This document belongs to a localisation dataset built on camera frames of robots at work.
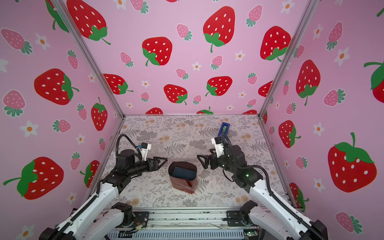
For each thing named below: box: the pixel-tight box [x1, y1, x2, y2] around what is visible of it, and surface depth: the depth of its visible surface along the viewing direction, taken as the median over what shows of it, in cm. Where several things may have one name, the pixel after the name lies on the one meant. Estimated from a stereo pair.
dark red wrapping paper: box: [168, 161, 198, 194], surface depth 76 cm
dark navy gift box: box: [172, 166, 197, 181], surface depth 78 cm
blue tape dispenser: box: [217, 122, 231, 137], surface depth 107 cm
